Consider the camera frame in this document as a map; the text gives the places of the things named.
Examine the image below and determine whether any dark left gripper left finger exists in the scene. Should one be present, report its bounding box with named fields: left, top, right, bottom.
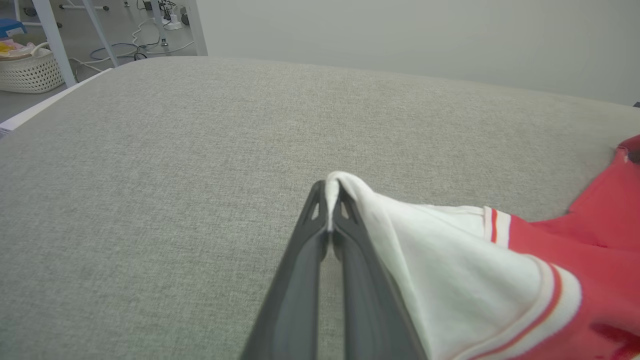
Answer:
left=240, top=181, right=328, bottom=360

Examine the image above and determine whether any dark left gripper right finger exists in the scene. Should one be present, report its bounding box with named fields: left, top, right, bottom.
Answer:
left=332, top=182, right=428, bottom=360

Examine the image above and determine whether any red and white garment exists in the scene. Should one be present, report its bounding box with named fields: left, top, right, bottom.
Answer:
left=325, top=134, right=640, bottom=360

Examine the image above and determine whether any white woven laundry basket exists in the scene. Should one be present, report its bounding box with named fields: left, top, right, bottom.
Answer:
left=0, top=42, right=66, bottom=94

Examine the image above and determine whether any white rod with black ends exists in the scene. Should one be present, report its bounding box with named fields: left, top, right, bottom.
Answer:
left=58, top=3, right=110, bottom=12

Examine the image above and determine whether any yellow pink clothes pile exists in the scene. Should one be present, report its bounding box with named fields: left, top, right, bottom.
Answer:
left=0, top=40, right=37, bottom=61

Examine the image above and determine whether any blue box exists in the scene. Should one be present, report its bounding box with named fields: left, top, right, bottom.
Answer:
left=0, top=18, right=28, bottom=40

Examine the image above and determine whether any white floor cable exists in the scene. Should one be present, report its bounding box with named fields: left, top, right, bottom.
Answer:
left=69, top=17, right=197, bottom=76

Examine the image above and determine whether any blue grey floor cable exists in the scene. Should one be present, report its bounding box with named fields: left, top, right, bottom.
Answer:
left=89, top=42, right=148, bottom=62

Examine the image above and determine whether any white metal frame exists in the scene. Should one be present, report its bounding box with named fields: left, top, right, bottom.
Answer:
left=14, top=0, right=208, bottom=88

